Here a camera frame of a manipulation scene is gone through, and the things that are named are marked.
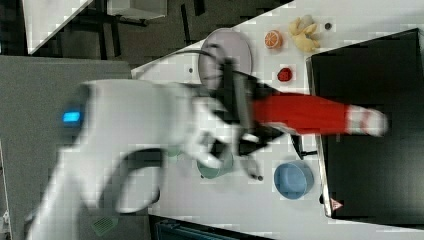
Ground yellow ginger root toy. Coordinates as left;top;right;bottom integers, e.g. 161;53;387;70
288;15;320;52

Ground black oven door handle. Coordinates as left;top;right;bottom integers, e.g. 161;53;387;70
291;135;318;160

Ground orange slice toy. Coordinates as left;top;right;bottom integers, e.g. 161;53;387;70
264;30;283;49

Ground red ketchup bottle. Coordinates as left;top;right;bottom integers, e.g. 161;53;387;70
253;93;388;137

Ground blue metal frame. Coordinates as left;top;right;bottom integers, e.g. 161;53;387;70
149;215;272;240

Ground lilac round plate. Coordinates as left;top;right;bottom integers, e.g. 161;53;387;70
198;28;253;89

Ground black toaster oven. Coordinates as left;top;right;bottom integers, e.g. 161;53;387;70
306;29;424;229

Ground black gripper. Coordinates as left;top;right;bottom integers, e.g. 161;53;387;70
215;58;298;156

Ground red strawberry toy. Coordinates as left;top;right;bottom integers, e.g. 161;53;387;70
277;67;293;82

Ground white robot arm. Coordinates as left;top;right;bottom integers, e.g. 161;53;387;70
25;59;290;240

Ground green slotted spatula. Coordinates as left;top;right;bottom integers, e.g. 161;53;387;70
91;217;119;237

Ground green mug with handle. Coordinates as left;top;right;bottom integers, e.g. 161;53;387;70
197;153;234;179

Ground blue bowl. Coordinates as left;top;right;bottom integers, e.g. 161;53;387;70
273;160;314;200

